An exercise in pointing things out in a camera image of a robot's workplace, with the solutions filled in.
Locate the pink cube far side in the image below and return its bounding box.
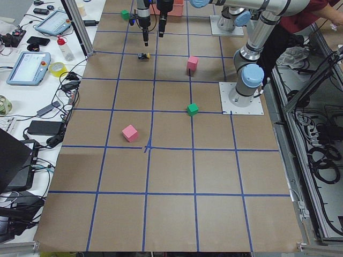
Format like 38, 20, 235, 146
122, 124, 139, 142

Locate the yellow tape roll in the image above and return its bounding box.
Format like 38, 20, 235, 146
49, 62, 68, 78

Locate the pink plastic bin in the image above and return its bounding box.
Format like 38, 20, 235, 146
148, 0, 185, 17

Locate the black power adapter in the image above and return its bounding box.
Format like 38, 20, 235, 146
27, 120, 62, 136

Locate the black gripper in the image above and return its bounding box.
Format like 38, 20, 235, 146
136, 0, 174, 47

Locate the person in red shirt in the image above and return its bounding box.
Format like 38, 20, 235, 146
257, 0, 342, 85

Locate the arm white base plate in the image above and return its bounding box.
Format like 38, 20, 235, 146
210, 15, 244, 37
219, 82, 264, 115

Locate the black laptop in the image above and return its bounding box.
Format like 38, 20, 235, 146
1, 130, 39, 193

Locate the white squeeze bottle red cap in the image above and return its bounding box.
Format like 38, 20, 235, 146
57, 36, 74, 62

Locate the pink cube at table centre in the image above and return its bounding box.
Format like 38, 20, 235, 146
187, 56, 199, 72

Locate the black smartphone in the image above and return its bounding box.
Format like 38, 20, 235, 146
27, 36, 50, 47

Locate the green cube near bin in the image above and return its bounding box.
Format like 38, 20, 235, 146
121, 10, 130, 20

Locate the teach pendant far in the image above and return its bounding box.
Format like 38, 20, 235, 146
35, 10, 71, 36

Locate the teach pendant near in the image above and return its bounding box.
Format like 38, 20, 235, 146
6, 51, 51, 86

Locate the green cube near base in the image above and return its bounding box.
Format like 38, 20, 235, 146
187, 103, 199, 117

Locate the yellow push button switch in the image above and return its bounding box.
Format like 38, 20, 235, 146
137, 52, 150, 60

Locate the teach pendant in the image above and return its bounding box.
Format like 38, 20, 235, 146
35, 10, 71, 36
6, 51, 51, 86

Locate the aluminium frame post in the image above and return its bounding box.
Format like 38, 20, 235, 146
61, 0, 94, 57

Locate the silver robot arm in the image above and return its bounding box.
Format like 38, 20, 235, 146
228, 1, 297, 104
129, 1, 269, 46

